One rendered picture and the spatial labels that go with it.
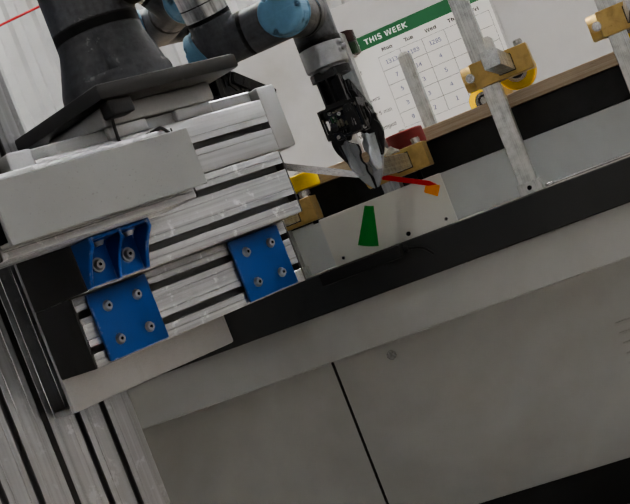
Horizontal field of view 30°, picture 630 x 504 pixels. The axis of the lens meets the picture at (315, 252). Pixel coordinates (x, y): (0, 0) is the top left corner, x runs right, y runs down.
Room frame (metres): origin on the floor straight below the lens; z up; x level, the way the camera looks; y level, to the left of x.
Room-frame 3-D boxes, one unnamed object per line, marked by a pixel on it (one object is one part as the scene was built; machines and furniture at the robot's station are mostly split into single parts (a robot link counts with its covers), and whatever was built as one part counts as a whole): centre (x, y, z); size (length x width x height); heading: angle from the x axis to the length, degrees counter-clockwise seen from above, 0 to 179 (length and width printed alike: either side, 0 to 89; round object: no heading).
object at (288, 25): (1.93, -0.08, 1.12); 0.11 x 0.11 x 0.08; 71
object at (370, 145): (2.01, -0.15, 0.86); 0.06 x 0.03 x 0.09; 164
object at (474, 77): (2.28, -0.45, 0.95); 0.14 x 0.06 x 0.05; 74
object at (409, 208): (2.34, -0.15, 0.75); 0.26 x 0.01 x 0.10; 74
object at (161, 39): (2.25, 0.12, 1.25); 0.11 x 0.11 x 0.08; 26
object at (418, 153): (2.35, -0.21, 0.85); 0.14 x 0.06 x 0.05; 74
